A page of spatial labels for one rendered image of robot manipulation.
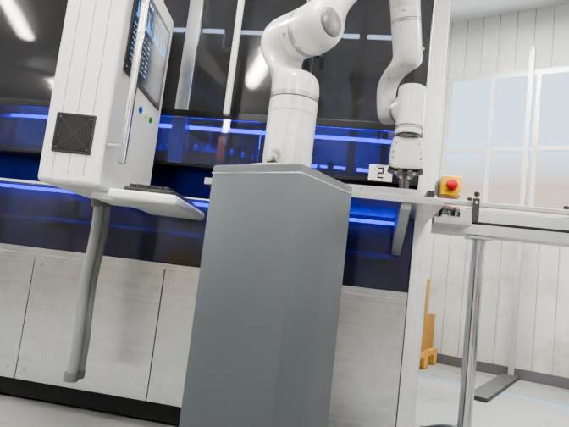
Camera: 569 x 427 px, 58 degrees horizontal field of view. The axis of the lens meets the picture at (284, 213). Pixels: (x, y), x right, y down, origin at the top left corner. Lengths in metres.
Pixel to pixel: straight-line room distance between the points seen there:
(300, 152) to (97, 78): 0.69
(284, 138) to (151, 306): 1.04
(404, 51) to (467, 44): 3.48
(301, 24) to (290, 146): 0.29
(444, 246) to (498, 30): 1.95
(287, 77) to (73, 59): 0.69
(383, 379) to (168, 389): 0.78
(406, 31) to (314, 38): 0.46
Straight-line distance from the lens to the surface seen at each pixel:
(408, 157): 1.59
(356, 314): 1.86
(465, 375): 2.06
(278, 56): 1.34
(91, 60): 1.65
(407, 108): 1.61
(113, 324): 2.09
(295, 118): 1.22
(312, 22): 1.26
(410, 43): 1.65
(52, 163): 1.60
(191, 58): 2.16
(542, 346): 4.49
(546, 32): 5.00
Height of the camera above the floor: 0.64
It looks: 6 degrees up
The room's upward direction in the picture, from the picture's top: 7 degrees clockwise
